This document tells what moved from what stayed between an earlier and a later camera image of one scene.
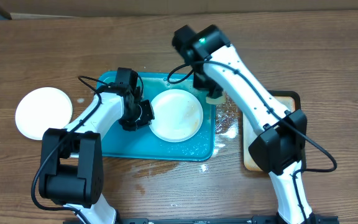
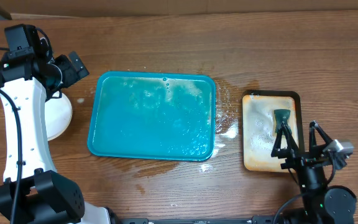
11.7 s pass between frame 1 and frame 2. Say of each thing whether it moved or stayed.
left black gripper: moved
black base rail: stayed
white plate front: moved
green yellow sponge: moved
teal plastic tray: stayed
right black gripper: moved
